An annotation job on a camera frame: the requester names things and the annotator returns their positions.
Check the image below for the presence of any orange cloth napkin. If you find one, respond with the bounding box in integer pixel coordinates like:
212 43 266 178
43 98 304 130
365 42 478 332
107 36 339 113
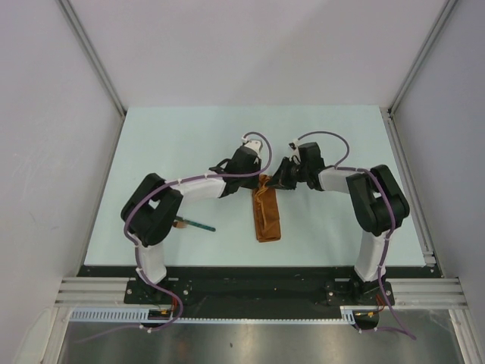
252 174 281 243

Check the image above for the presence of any aluminium corner post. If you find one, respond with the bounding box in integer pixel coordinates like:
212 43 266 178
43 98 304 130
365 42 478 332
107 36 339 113
56 0 127 117
387 0 461 115

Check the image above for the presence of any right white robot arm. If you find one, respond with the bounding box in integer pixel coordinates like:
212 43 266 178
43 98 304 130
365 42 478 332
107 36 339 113
266 142 410 304

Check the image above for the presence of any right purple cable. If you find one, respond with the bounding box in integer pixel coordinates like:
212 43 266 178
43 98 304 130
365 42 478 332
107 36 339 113
288 130 418 340

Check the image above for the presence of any left aluminium corner post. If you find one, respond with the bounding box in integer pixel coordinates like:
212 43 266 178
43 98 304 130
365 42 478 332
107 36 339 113
56 0 127 117

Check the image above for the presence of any aluminium front rail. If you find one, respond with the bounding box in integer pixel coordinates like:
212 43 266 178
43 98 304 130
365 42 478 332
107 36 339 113
55 278 468 309

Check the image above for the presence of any white slotted cable duct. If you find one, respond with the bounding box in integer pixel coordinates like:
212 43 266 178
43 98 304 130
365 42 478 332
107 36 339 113
70 307 355 325

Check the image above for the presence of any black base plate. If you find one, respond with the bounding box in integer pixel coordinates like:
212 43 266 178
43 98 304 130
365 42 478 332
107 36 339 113
78 265 439 331

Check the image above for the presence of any right aluminium side rail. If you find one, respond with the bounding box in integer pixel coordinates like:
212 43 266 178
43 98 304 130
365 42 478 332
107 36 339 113
380 108 438 267

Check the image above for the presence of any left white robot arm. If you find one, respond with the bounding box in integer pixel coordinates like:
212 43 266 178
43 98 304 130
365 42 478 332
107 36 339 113
120 138 264 303

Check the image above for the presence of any right aluminium corner post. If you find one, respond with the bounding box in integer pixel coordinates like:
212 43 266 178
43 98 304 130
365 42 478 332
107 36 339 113
387 0 461 115

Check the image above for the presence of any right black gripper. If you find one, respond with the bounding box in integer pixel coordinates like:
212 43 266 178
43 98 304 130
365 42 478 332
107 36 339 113
265 157 308 190

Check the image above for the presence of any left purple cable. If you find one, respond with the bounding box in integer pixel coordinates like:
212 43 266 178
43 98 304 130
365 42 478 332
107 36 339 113
71 131 274 344

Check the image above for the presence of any purple cable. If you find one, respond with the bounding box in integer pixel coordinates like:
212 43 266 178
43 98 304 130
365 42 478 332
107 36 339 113
288 130 418 340
71 131 274 344

